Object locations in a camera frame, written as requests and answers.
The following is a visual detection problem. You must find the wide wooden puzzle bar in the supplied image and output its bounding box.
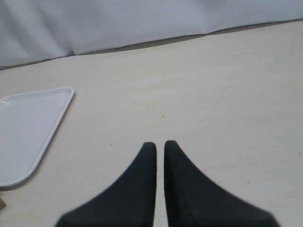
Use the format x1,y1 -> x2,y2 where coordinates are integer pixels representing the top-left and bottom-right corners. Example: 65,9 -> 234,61
0,198 -> 6,210

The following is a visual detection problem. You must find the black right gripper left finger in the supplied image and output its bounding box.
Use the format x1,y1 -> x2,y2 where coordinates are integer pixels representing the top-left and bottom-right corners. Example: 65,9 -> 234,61
56,142 -> 157,227

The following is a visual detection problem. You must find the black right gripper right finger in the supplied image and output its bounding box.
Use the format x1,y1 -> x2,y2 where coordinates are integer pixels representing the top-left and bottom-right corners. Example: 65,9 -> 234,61
164,140 -> 280,227

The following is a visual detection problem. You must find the white plastic tray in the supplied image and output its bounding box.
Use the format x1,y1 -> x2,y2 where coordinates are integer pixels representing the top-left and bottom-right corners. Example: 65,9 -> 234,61
0,87 -> 74,188

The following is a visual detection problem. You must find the white backdrop curtain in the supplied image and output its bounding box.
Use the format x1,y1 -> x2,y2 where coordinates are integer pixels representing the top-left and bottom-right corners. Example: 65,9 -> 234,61
0,0 -> 303,68

